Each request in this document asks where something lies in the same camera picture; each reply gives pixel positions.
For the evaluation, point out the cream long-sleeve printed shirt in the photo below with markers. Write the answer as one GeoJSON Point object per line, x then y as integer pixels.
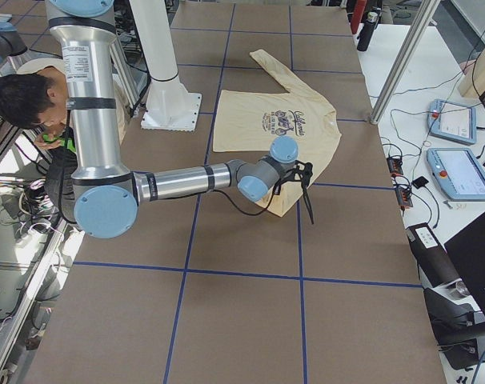
{"type": "Point", "coordinates": [252, 121]}

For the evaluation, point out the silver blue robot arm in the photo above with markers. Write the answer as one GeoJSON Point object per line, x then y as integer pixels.
{"type": "Point", "coordinates": [108, 194]}

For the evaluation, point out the black water bottle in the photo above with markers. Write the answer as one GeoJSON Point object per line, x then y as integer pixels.
{"type": "Point", "coordinates": [367, 31]}

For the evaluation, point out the upper blue teach pendant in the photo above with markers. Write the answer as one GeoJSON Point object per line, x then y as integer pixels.
{"type": "Point", "coordinates": [452, 121]}

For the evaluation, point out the blue teach pendant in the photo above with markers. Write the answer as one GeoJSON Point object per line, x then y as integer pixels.
{"type": "Point", "coordinates": [458, 173]}
{"type": "Point", "coordinates": [452, 121]}

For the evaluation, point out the lower blue teach pendant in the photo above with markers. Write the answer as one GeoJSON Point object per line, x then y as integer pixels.
{"type": "Point", "coordinates": [458, 173]}

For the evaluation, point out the seated person in beige shirt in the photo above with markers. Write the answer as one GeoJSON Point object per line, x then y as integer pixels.
{"type": "Point", "coordinates": [42, 93]}

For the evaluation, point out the black monitor screen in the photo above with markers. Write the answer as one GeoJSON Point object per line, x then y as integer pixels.
{"type": "Point", "coordinates": [466, 250]}

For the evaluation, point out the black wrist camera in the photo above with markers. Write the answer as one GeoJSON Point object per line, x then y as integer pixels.
{"type": "Point", "coordinates": [301, 172]}

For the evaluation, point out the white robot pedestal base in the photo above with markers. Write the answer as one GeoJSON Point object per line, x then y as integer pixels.
{"type": "Point", "coordinates": [169, 105]}

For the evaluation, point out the aluminium frame post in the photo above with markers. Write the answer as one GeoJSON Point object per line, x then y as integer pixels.
{"type": "Point", "coordinates": [406, 51]}

